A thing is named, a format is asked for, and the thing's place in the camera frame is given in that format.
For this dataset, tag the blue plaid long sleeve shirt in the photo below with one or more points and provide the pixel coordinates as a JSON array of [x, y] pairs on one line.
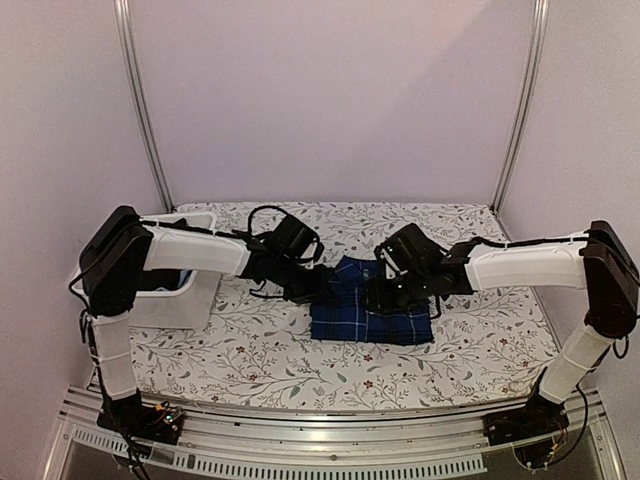
[[342, 316]]

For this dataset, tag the right aluminium frame post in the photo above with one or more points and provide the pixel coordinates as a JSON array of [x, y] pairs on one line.
[[527, 90]]

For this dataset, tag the black shirt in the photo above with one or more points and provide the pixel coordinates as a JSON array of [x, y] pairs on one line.
[[159, 280]]

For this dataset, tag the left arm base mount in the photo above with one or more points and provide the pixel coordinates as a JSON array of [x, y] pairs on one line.
[[161, 423]]

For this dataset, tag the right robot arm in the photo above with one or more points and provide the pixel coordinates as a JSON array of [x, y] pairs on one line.
[[587, 282]]

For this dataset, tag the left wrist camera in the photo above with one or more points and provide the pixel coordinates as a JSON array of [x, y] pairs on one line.
[[294, 240]]

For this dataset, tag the aluminium frame post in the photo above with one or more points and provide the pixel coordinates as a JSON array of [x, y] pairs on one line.
[[527, 90], [125, 29]]

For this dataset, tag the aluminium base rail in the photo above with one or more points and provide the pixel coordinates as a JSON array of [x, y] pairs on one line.
[[232, 442]]

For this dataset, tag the floral patterned table cloth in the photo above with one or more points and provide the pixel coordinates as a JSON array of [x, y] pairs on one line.
[[259, 353]]

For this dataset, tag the white plastic bin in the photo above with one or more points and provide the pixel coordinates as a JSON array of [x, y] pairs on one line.
[[181, 241]]

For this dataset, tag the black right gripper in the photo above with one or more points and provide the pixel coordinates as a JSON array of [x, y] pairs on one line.
[[378, 299]]

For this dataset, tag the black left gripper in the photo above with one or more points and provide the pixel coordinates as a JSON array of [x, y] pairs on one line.
[[317, 290]]

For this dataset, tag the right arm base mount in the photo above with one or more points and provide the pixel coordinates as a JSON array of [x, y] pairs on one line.
[[539, 422]]

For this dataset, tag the left aluminium frame post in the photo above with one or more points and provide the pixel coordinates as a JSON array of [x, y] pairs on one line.
[[125, 29]]

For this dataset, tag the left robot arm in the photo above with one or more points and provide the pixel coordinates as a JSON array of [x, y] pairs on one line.
[[110, 268]]

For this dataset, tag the light blue denim shirt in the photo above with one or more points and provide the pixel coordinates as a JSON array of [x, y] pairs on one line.
[[184, 278]]

